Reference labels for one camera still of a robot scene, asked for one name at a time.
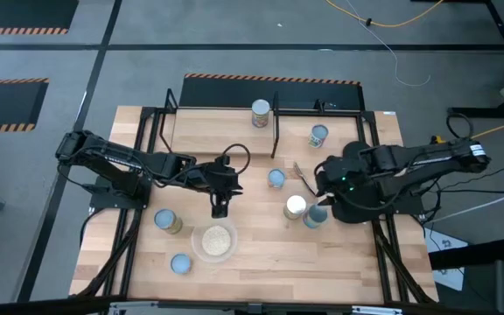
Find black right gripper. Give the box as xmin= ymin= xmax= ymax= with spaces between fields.
xmin=315 ymin=157 xmax=358 ymax=209

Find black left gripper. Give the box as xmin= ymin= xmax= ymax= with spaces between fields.
xmin=199 ymin=162 xmax=243 ymax=219

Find tomatoes label tin can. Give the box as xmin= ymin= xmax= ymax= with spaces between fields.
xmin=283 ymin=194 xmax=308 ymax=221

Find translucent white plastic bowl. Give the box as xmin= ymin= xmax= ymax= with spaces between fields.
xmin=190 ymin=214 xmax=239 ymax=264

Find short teal orange-print can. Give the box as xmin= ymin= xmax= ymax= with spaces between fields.
xmin=266 ymin=168 xmax=287 ymax=190

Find pears label tin can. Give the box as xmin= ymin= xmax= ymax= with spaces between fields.
xmin=153 ymin=208 xmax=184 ymax=235

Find mixed fruit label can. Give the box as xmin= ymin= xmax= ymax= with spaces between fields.
xmin=307 ymin=123 xmax=330 ymax=150

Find short tin can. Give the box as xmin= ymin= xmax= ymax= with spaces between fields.
xmin=169 ymin=253 xmax=193 ymax=276

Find peaches label tin can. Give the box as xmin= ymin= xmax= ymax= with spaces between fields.
xmin=250 ymin=98 xmax=271 ymax=129

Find beige grains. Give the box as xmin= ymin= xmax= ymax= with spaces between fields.
xmin=200 ymin=224 xmax=232 ymax=257

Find black hazard-striped floor mat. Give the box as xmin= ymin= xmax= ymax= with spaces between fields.
xmin=0 ymin=77 xmax=50 ymax=135
xmin=178 ymin=73 xmax=366 ymax=111
xmin=0 ymin=0 xmax=80 ymax=35

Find white printed floor sheet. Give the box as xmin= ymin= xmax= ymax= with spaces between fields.
xmin=424 ymin=227 xmax=467 ymax=292

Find black metal floor stand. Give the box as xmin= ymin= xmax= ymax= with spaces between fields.
xmin=446 ymin=0 xmax=504 ymax=119

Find black-handled metal peeler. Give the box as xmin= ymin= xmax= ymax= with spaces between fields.
xmin=292 ymin=160 xmax=319 ymax=197

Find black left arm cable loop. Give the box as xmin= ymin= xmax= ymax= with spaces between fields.
xmin=220 ymin=143 xmax=252 ymax=177

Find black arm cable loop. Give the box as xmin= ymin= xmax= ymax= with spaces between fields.
xmin=220 ymin=143 xmax=252 ymax=177
xmin=446 ymin=112 xmax=475 ymax=140

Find wooden shelf with black frame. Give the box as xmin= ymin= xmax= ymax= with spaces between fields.
xmin=158 ymin=87 xmax=280 ymax=159

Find black aluminium table frame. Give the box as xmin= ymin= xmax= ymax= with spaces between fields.
xmin=74 ymin=104 xmax=439 ymax=307

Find yellow extension cable with plug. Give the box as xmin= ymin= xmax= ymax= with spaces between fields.
xmin=430 ymin=113 xmax=504 ymax=146

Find black right arm cable loop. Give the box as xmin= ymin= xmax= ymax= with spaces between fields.
xmin=446 ymin=112 xmax=475 ymax=140

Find white floor cable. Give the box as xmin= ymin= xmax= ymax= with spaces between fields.
xmin=346 ymin=0 xmax=431 ymax=88

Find yellow floor cable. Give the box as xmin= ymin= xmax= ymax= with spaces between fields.
xmin=325 ymin=0 xmax=445 ymax=28

